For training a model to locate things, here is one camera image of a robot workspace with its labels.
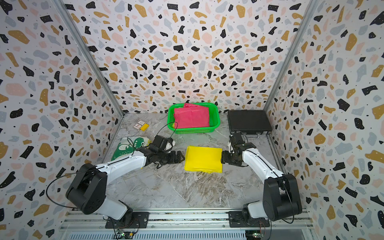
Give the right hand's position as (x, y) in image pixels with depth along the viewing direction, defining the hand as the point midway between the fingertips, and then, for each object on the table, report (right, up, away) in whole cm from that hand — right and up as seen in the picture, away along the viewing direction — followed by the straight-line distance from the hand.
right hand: (225, 160), depth 88 cm
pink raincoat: (-22, +28, +24) cm, 43 cm away
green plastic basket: (-4, +26, +28) cm, 38 cm away
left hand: (-26, +1, -1) cm, 26 cm away
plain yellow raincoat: (-11, -1, +4) cm, 12 cm away
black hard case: (+22, +24, +24) cm, 40 cm away
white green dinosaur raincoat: (-62, +8, +10) cm, 63 cm away
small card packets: (-62, +21, +25) cm, 70 cm away
